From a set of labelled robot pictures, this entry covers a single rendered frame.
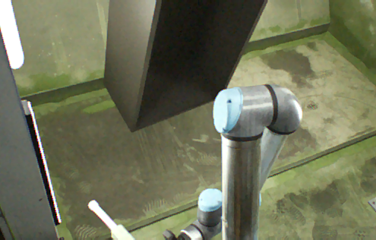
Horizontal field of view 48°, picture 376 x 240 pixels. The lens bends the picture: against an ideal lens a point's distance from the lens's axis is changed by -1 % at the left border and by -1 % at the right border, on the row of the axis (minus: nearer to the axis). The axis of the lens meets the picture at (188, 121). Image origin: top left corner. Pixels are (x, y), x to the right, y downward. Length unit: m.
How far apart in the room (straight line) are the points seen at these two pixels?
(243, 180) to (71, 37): 2.01
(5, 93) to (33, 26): 1.77
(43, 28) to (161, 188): 1.28
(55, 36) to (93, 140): 0.73
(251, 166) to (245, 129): 0.12
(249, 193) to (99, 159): 1.60
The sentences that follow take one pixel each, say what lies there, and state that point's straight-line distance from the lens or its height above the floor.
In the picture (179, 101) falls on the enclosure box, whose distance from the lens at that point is 2.41.
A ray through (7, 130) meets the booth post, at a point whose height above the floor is 1.25.
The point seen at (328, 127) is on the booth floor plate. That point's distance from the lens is 3.16.
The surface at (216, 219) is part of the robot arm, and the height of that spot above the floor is 0.78.
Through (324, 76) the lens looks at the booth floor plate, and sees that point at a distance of 3.58.
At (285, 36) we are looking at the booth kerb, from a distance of 3.71.
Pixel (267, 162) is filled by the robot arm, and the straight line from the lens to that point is 1.37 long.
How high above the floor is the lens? 2.17
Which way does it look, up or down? 47 degrees down
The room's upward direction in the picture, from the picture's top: 8 degrees clockwise
